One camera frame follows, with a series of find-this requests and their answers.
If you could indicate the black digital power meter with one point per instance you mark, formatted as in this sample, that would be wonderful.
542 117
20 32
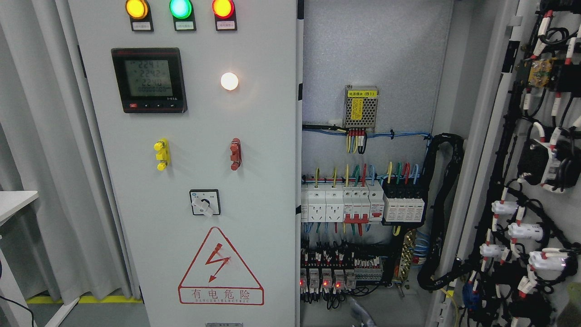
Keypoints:
150 80

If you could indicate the red indicator light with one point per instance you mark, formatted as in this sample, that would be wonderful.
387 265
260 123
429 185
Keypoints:
224 13

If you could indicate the grey cabinet door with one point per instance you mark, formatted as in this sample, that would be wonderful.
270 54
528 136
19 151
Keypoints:
258 201
509 254

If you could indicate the white socket breaker row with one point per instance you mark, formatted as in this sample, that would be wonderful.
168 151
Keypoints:
328 203

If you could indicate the white desk corner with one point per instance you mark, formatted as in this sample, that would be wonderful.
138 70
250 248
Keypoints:
13 201

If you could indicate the green indicator light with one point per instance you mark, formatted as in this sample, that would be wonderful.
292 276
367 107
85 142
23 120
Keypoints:
183 15

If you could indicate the left door rotary switch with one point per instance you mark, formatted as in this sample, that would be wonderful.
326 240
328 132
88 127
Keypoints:
205 202

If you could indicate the red electric hazard sticker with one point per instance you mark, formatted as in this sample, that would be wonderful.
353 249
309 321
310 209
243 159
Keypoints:
218 275

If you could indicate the black surge protector block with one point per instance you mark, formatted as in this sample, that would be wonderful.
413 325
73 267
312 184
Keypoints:
404 204

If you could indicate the brass ground terminal bar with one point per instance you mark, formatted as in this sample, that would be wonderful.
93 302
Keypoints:
405 261

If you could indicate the grey curtain left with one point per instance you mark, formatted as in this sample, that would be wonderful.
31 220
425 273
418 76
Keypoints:
70 241

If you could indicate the metal mesh power supply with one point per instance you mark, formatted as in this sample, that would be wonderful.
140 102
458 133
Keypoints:
361 102

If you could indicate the relay and terminal row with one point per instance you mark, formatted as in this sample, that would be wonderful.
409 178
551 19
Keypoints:
333 268

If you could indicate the white lit indicator lamp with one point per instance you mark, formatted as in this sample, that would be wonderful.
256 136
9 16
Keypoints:
229 81

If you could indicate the yellow indicator light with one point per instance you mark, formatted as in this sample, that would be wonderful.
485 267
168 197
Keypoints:
139 15

